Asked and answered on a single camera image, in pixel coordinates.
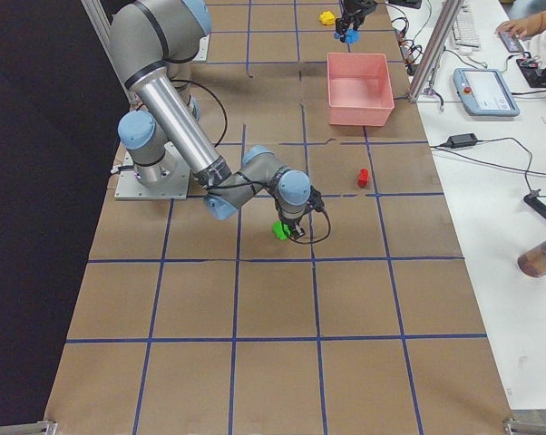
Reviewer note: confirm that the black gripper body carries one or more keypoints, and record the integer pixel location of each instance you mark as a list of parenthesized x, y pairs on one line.
[(289, 221), (351, 13)]

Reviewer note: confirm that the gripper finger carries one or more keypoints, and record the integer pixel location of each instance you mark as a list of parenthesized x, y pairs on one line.
[(358, 18), (343, 25), (295, 231)]

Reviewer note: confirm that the blue toy block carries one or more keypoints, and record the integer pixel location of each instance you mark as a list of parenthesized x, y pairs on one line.
[(350, 36)]

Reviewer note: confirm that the yellow toy block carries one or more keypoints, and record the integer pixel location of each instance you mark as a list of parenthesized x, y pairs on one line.
[(327, 18)]

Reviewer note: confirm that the green toy block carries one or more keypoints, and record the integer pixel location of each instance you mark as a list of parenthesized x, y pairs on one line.
[(281, 230)]

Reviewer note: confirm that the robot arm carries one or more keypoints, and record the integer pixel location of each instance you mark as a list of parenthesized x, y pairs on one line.
[(147, 36)]

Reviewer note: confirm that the pink plastic box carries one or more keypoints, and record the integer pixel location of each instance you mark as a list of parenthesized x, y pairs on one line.
[(359, 89)]

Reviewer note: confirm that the person hand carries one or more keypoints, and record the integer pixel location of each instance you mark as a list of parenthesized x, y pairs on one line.
[(520, 28)]

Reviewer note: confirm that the red toy block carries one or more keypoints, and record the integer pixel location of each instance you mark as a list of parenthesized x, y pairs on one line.
[(363, 178)]

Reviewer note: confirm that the white keyboard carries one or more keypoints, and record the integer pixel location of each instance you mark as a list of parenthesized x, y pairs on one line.
[(464, 34)]

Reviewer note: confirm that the teach pendant tablet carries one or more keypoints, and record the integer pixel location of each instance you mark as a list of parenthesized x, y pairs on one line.
[(484, 92)]

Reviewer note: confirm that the black power adapter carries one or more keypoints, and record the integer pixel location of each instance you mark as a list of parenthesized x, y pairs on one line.
[(458, 141)]

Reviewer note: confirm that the brown bottle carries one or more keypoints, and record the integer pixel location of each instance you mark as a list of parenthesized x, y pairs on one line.
[(533, 262)]

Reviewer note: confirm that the aluminium frame post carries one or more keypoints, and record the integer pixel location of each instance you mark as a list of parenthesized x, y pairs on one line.
[(424, 77)]

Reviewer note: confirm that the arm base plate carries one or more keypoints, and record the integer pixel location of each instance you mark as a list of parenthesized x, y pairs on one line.
[(168, 179)]

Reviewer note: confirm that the black camera stand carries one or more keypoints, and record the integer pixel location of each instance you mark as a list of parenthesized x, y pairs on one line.
[(533, 201)]

